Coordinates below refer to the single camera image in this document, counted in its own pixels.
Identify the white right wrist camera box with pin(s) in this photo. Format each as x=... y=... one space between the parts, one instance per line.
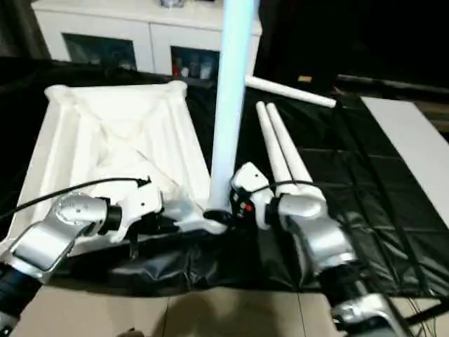
x=251 y=179

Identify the white plastic table leg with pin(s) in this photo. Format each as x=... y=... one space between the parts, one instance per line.
x=287 y=147
x=270 y=144
x=295 y=91
x=233 y=91

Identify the small yellow label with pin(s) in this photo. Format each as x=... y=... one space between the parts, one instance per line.
x=304 y=79

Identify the white sideboard with glass doors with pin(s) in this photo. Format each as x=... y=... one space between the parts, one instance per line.
x=140 y=31

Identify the black mat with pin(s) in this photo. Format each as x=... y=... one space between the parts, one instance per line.
x=365 y=196

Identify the white plastic table top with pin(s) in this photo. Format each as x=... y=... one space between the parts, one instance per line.
x=112 y=133

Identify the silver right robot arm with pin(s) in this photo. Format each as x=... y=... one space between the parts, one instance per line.
x=316 y=232

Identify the grey curtain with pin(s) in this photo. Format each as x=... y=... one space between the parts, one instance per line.
x=17 y=24

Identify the shiny silver ornament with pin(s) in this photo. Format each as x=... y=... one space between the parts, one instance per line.
x=170 y=3

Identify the black cabinet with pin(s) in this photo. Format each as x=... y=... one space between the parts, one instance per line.
x=351 y=35

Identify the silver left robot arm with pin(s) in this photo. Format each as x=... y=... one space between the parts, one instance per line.
x=49 y=235

